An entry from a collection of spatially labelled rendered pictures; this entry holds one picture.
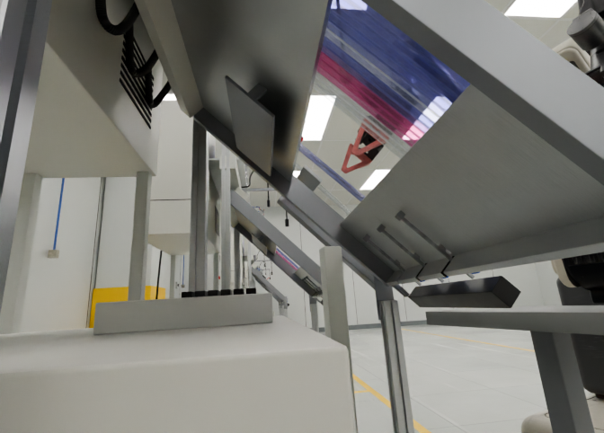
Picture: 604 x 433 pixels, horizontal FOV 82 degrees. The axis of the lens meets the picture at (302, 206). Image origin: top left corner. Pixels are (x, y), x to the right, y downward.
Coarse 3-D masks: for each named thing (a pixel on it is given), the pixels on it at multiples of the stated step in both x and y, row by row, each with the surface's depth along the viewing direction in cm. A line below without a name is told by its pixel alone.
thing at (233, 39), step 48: (192, 0) 59; (240, 0) 50; (288, 0) 43; (192, 48) 74; (240, 48) 60; (288, 48) 51; (240, 96) 66; (288, 96) 61; (240, 144) 88; (288, 144) 77
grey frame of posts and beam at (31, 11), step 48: (0, 0) 20; (48, 0) 25; (0, 48) 20; (0, 96) 20; (0, 144) 21; (192, 144) 98; (0, 192) 20; (192, 192) 94; (0, 240) 20; (192, 240) 91; (0, 288) 19; (192, 288) 87; (384, 336) 92
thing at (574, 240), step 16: (576, 224) 38; (592, 224) 36; (512, 240) 48; (528, 240) 45; (544, 240) 42; (560, 240) 39; (576, 240) 36; (592, 240) 34; (464, 256) 59; (480, 256) 54; (496, 256) 49; (512, 256) 45; (528, 256) 42; (544, 256) 40; (560, 256) 38; (400, 272) 86; (416, 272) 75; (432, 272) 66; (448, 272) 61; (464, 272) 56
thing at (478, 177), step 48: (480, 96) 35; (432, 144) 45; (480, 144) 39; (528, 144) 35; (384, 192) 64; (432, 192) 53; (480, 192) 46; (528, 192) 40; (576, 192) 36; (384, 240) 81; (432, 240) 64; (480, 240) 54
